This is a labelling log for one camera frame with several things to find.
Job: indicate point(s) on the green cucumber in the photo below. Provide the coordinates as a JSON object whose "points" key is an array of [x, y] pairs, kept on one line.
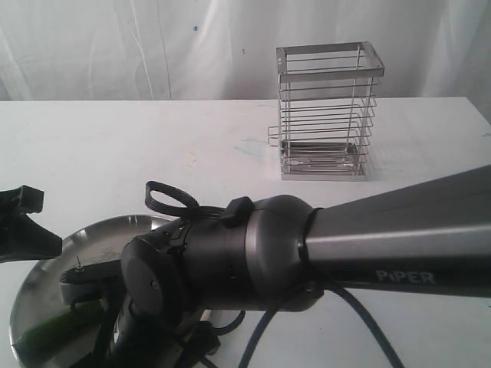
{"points": [[67, 324]]}

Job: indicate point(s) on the round stainless steel plate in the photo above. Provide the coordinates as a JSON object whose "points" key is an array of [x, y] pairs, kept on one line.
{"points": [[39, 297]]}

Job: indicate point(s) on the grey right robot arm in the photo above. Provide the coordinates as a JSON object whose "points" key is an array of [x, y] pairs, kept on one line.
{"points": [[281, 254]]}

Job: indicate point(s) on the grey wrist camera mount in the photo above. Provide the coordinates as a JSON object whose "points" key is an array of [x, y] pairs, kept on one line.
{"points": [[90, 283]]}

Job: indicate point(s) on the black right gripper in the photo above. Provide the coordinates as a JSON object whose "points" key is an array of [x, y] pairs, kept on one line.
{"points": [[143, 340]]}

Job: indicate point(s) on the chrome wire utensil rack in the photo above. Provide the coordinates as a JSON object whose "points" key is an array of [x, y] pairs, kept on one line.
{"points": [[326, 107]]}

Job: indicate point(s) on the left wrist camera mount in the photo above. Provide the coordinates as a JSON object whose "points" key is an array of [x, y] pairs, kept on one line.
{"points": [[22, 200]]}

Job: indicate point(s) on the white backdrop curtain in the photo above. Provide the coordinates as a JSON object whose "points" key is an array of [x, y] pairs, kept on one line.
{"points": [[186, 50]]}

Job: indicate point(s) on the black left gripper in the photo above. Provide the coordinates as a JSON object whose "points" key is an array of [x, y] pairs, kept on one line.
{"points": [[24, 240]]}

